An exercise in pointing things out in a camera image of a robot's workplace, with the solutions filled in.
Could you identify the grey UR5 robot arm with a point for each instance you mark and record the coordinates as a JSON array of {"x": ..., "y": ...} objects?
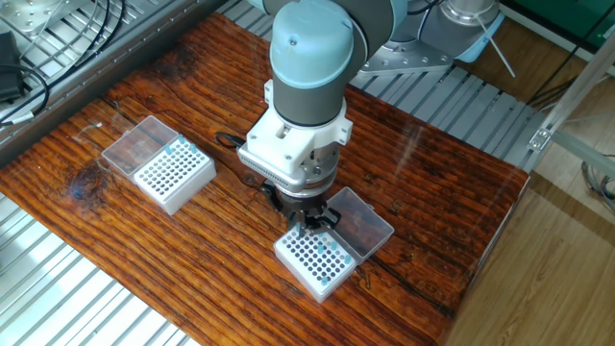
[{"x": 312, "y": 48}]

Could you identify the aluminium frame beam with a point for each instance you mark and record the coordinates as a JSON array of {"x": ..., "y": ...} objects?
[{"x": 572, "y": 101}]

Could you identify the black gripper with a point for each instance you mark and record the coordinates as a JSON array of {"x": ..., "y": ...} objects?
[{"x": 307, "y": 204}]

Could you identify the silver metal mounting plate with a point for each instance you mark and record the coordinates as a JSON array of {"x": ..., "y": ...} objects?
[{"x": 29, "y": 14}]

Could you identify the black power adapter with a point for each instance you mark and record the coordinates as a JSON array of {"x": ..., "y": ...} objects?
[{"x": 9, "y": 67}]

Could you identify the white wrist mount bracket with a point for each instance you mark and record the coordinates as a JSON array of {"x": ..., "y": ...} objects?
[{"x": 283, "y": 149}]

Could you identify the clear plastic holder lid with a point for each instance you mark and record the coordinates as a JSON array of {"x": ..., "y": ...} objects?
[
  {"x": 365, "y": 226},
  {"x": 139, "y": 144}
]

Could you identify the white pipette tip holder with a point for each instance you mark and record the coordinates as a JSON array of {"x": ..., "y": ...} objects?
[
  {"x": 192, "y": 192},
  {"x": 336, "y": 286}
]

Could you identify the glossy wood grain board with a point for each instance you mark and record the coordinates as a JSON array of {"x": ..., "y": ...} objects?
[{"x": 192, "y": 269}]

